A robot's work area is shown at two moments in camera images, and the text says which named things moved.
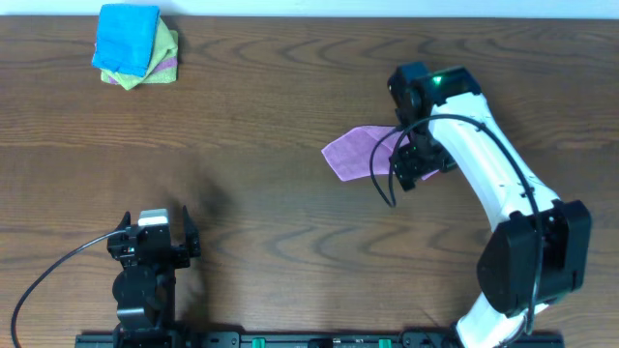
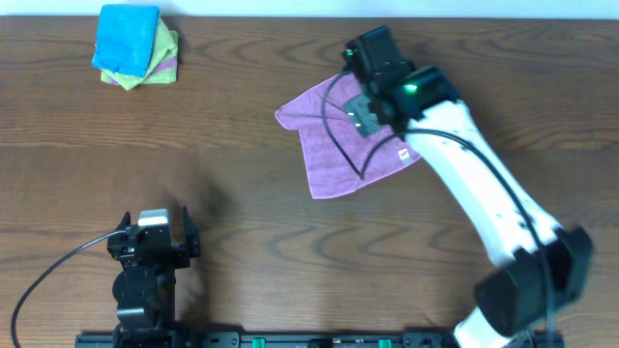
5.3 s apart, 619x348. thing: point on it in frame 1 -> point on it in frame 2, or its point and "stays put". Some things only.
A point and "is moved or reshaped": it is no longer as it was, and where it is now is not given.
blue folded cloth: x=125 y=40 stays put
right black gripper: x=412 y=170 -> x=363 y=117
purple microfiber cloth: x=350 y=155 is moved or reshaped
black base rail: x=303 y=340 stays put
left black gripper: x=158 y=249 stays put
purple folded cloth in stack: x=169 y=64 stays put
